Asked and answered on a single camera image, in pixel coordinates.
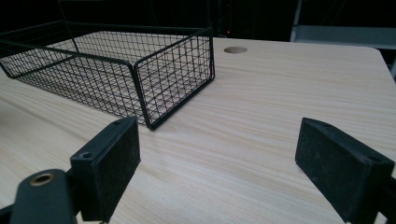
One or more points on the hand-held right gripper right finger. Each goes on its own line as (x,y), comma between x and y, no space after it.
(337,169)

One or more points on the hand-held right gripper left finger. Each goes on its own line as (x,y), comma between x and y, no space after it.
(107,168)

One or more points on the grey metal shelf frame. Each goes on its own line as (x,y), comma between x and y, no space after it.
(345,35)

